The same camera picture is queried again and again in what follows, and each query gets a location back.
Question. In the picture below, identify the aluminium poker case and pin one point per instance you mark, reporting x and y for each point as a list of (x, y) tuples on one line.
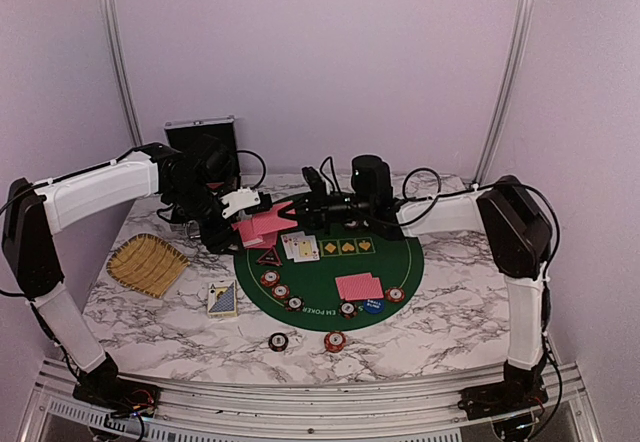
[(200, 137)]

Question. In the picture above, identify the dealt card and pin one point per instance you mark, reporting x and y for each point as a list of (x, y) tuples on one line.
[(270, 240), (353, 287)]

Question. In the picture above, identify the playing card box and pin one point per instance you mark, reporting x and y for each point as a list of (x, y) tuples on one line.
[(222, 299)]

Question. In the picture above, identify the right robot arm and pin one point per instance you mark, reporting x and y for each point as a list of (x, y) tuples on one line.
[(523, 239)]

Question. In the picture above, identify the aluminium frame post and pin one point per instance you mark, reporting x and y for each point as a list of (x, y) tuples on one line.
[(118, 63), (515, 55)]

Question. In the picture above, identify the right aluminium frame post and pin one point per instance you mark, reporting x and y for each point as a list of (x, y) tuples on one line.
[(515, 55)]

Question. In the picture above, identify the blue small blind button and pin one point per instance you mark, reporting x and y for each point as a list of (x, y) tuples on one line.
[(374, 306)]

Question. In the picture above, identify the face-up community card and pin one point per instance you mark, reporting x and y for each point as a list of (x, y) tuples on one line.
[(287, 242), (270, 222), (305, 249)]

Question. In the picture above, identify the woven bamboo tray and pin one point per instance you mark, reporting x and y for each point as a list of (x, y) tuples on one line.
[(147, 264)]

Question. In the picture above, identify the round green poker mat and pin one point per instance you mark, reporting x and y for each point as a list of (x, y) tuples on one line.
[(397, 264)]

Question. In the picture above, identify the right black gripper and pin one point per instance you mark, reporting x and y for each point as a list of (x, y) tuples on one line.
[(318, 209)]

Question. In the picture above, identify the triangular all-in button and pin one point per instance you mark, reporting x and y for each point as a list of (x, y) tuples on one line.
[(270, 258)]

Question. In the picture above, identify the front aluminium rail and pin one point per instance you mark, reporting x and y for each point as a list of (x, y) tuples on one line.
[(413, 409)]

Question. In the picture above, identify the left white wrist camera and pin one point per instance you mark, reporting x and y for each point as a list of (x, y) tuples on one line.
[(245, 198)]

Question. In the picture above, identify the left aluminium frame post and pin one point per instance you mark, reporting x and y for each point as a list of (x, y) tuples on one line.
[(118, 63)]

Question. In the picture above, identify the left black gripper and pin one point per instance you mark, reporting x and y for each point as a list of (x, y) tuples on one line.
[(216, 238)]

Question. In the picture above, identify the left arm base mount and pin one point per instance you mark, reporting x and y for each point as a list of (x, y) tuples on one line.
[(122, 397)]

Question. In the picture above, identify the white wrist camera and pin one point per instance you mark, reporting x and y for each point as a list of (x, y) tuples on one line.
[(329, 185), (245, 198)]

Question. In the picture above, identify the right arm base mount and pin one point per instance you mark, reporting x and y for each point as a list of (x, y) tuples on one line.
[(500, 398)]

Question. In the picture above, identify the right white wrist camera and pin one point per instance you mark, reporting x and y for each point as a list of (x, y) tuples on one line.
[(329, 185)]

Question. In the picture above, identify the black poker chip stack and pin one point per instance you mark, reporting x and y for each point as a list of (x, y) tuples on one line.
[(278, 342)]

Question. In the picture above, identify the red poker chip stack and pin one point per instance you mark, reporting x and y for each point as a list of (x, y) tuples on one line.
[(335, 341)]

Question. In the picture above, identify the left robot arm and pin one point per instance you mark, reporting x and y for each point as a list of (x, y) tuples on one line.
[(35, 212)]

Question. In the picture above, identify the red-backed card deck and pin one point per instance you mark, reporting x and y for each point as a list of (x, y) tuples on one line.
[(248, 235)]

